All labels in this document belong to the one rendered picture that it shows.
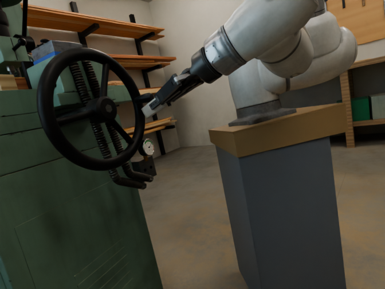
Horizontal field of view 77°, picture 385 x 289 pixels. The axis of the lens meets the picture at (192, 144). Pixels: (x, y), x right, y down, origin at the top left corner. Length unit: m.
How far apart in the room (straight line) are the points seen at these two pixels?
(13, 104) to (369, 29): 3.38
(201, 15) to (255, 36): 3.84
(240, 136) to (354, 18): 2.97
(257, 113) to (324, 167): 0.27
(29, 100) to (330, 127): 0.85
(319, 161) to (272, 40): 0.47
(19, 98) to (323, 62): 0.84
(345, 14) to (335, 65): 2.72
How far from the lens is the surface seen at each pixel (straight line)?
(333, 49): 0.87
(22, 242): 0.72
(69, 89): 0.68
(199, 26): 4.32
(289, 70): 0.62
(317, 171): 0.86
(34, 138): 0.73
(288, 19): 0.49
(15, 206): 0.71
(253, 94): 0.83
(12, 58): 0.89
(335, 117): 0.86
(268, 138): 0.75
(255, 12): 0.49
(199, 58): 0.54
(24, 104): 0.73
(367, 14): 3.56
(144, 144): 0.88
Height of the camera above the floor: 0.78
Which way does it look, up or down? 9 degrees down
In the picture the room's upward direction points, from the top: 12 degrees counter-clockwise
